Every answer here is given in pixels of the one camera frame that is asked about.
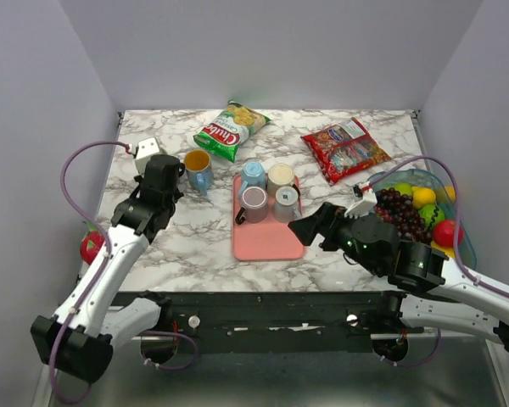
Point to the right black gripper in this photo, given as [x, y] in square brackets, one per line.
[327, 214]

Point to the yellow banana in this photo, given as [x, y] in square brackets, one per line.
[447, 251]

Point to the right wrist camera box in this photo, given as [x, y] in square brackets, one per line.
[366, 200]

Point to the pink tray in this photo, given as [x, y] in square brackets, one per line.
[264, 241]

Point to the blue glazed mug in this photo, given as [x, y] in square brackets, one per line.
[199, 170]

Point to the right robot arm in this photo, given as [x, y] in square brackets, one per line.
[439, 291]

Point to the purple mug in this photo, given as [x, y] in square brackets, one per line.
[253, 206]

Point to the yellow lemon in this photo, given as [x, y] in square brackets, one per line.
[422, 196]

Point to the green chips bag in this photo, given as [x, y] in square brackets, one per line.
[234, 125]

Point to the light blue mug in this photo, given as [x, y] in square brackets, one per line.
[252, 175]

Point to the blue plastic fruit basket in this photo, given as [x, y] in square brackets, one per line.
[422, 178]

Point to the green pear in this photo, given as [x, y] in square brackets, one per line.
[403, 188]

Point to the red snack bag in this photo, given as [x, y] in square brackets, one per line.
[344, 149]

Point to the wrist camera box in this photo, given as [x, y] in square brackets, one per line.
[146, 149]
[366, 200]

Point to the red dragon fruit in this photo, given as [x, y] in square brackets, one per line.
[91, 243]

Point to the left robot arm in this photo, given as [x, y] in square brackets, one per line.
[80, 338]

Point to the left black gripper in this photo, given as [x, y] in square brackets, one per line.
[141, 179]

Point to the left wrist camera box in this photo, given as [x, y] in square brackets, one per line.
[146, 149]

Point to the grey mug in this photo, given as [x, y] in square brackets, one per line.
[286, 207]

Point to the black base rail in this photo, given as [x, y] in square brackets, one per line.
[263, 323]

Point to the red apple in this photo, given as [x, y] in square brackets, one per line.
[444, 233]

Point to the cream mug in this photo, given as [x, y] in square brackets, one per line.
[279, 175]

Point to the yellow fruit outside basket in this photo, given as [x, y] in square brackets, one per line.
[450, 194]

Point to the purple grapes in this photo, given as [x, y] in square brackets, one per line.
[397, 209]

